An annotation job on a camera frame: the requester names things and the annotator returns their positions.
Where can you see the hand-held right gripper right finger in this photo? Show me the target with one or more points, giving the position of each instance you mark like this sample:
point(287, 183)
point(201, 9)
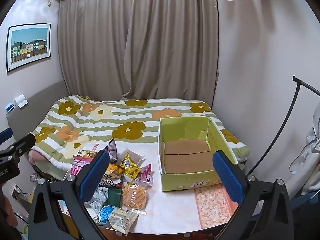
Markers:
point(226, 177)

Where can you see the clear packet of orange waffles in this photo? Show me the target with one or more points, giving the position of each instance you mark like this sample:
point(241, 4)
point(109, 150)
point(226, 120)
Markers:
point(135, 196)

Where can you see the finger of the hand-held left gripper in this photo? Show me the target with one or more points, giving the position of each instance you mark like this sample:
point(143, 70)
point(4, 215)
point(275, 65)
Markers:
point(5, 134)
point(22, 143)

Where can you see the black curved stand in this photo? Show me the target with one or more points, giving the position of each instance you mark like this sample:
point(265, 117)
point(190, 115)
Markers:
point(298, 86)

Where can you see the blue denim cloth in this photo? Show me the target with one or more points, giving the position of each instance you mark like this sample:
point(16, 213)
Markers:
point(307, 210)

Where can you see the white tablecloth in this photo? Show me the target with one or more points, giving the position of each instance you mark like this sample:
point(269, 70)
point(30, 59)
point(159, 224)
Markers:
point(170, 205)

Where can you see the person's left hand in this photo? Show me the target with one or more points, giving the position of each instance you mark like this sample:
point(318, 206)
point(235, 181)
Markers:
point(6, 208)

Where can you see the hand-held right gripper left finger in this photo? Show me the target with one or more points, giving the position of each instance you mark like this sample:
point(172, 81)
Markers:
point(93, 180)

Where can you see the flowered striped blanket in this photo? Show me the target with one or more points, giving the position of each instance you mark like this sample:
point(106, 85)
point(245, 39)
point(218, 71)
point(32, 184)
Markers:
point(105, 120)

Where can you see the orange and white snack packet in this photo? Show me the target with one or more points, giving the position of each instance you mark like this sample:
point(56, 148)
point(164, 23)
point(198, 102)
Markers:
point(87, 152)

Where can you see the white power socket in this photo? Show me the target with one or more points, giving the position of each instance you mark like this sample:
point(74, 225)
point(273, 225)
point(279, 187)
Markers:
point(16, 191)

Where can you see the small blue and white item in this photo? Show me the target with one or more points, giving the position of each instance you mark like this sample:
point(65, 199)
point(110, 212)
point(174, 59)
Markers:
point(10, 107)

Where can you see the pink floral cloth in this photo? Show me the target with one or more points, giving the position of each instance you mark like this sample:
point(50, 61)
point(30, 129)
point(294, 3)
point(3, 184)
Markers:
point(212, 207)

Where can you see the dark green snack packet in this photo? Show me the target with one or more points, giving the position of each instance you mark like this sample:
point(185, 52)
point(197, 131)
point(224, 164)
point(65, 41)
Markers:
point(114, 197)

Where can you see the silver snack packet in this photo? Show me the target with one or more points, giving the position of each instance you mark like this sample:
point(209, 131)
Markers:
point(98, 197)

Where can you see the beige snack packet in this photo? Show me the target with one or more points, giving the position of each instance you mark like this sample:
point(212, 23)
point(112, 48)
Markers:
point(122, 220)

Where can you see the pink striped snack packet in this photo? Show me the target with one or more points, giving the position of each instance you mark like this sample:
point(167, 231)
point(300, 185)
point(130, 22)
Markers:
point(78, 168)

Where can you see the brown label snack packet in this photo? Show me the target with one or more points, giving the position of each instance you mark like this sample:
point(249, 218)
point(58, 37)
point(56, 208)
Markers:
point(112, 178)

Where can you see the beige curtain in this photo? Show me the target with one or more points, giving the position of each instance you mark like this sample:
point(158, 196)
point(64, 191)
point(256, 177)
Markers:
point(125, 42)

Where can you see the pink pillow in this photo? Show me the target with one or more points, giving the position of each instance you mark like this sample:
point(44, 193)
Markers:
point(33, 157)

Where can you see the yellow foil snack packet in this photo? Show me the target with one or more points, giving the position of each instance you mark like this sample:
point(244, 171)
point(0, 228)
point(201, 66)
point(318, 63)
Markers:
point(130, 166)

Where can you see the white paper roll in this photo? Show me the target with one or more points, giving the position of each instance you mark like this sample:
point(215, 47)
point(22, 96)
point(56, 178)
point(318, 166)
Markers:
point(20, 100)

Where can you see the grey padded headboard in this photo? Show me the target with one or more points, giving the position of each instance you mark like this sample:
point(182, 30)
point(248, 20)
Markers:
point(37, 105)

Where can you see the purple monkey print snack packet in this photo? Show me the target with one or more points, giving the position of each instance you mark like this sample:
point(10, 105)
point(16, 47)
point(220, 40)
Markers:
point(113, 151)

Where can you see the purple and pink snack packet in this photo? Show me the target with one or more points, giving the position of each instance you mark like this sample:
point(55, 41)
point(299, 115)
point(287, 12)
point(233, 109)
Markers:
point(147, 177)

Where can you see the wall poster of houses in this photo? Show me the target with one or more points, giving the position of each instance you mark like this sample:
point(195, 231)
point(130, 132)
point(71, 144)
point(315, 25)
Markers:
point(27, 47)

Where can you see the green cardboard box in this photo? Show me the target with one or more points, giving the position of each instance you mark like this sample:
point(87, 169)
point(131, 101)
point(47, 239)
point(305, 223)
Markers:
point(185, 155)

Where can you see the white hanging garment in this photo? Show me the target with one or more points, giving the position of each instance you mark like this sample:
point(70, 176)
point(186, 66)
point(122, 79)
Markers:
point(308, 165)

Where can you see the blue snack packet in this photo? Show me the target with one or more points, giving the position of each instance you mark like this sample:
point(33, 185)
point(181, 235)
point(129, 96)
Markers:
point(106, 212)

